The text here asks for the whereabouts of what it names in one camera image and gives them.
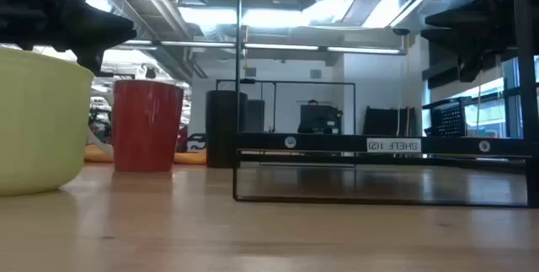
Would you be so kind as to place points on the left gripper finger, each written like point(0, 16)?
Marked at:
point(105, 21)
point(101, 40)

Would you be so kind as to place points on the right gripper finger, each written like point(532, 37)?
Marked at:
point(463, 18)
point(459, 37)

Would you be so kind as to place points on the yellow-green mug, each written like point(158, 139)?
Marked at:
point(38, 129)

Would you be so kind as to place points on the tall black cup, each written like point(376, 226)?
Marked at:
point(221, 129)

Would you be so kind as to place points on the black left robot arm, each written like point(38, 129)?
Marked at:
point(12, 11)

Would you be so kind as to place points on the white shelf label sticker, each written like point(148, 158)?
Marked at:
point(393, 145)

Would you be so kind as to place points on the black perforated crate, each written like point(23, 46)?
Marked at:
point(448, 118)

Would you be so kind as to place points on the office window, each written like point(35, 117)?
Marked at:
point(488, 116)

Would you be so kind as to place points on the black leaning panels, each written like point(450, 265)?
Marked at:
point(387, 121)

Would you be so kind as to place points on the black white bag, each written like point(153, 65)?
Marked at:
point(197, 142)

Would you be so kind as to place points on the orange plate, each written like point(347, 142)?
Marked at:
point(189, 158)

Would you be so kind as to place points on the person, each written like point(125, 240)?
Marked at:
point(313, 102)

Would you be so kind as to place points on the black computer monitor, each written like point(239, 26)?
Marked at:
point(320, 119)

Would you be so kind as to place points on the dark gray cabinet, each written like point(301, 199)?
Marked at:
point(256, 116)

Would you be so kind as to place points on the long ceiling light strip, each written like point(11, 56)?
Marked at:
point(278, 46)

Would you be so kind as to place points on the dome security camera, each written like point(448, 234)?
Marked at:
point(401, 31)

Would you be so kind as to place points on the black metal rack frame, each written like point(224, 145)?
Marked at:
point(295, 82)

